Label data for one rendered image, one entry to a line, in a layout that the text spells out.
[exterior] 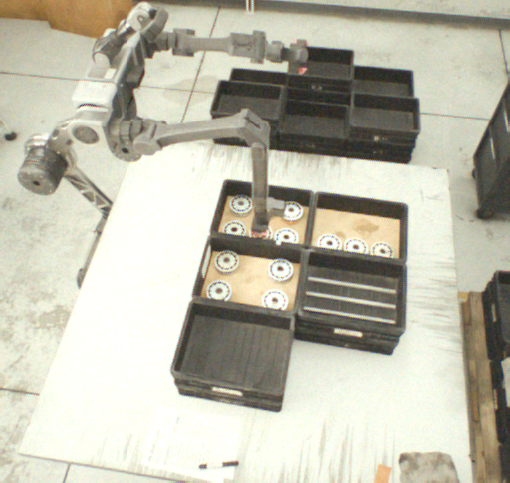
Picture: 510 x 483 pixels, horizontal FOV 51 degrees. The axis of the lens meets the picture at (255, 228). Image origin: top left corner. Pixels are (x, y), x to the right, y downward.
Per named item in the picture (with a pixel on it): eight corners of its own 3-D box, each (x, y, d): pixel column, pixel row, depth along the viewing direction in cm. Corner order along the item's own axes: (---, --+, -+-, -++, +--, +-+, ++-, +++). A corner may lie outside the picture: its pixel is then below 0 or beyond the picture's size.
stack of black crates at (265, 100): (214, 164, 345) (208, 112, 308) (222, 132, 362) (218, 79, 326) (276, 171, 341) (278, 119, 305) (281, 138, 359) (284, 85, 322)
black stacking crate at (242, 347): (173, 385, 193) (168, 374, 184) (193, 313, 210) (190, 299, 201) (282, 405, 189) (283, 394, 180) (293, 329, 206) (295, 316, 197)
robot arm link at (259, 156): (253, 119, 172) (248, 145, 167) (271, 120, 171) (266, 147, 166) (254, 189, 210) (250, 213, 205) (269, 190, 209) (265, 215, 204)
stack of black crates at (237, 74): (225, 121, 368) (223, 96, 350) (233, 93, 385) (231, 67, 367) (283, 127, 365) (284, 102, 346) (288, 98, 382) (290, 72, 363)
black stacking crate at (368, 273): (294, 329, 206) (296, 315, 197) (304, 264, 223) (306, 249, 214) (398, 346, 202) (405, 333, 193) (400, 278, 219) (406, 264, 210)
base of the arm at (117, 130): (117, 132, 187) (109, 107, 177) (139, 135, 186) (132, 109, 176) (109, 150, 182) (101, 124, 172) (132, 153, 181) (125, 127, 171)
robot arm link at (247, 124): (258, 101, 163) (253, 126, 159) (273, 128, 174) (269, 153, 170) (135, 120, 181) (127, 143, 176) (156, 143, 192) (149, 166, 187)
